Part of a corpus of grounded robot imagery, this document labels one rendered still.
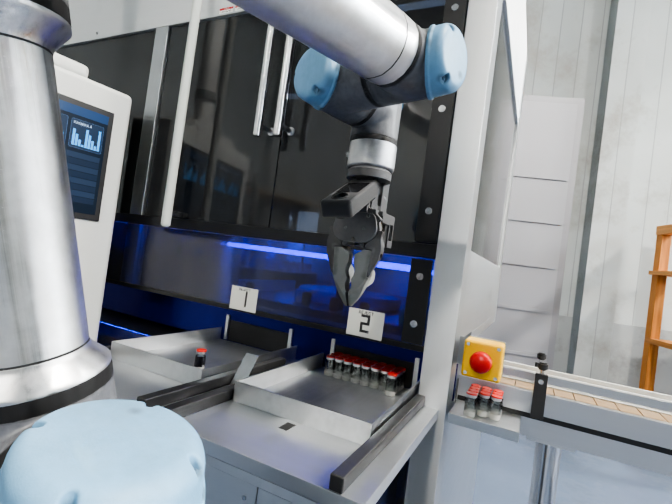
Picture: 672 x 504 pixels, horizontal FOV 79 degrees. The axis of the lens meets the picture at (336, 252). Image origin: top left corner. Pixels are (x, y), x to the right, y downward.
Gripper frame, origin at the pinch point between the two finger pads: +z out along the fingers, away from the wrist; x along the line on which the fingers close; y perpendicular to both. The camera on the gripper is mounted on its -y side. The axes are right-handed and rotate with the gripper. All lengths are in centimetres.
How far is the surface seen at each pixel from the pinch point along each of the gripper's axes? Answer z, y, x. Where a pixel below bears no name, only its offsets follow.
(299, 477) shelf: 21.6, -12.3, -2.2
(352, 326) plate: 8.8, 27.5, 9.9
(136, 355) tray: 19.4, 1.6, 46.0
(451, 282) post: -4.1, 27.6, -10.3
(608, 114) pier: -181, 405, -72
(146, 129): -38, 28, 87
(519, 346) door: 57, 400, -19
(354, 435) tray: 20.6, 1.6, -3.5
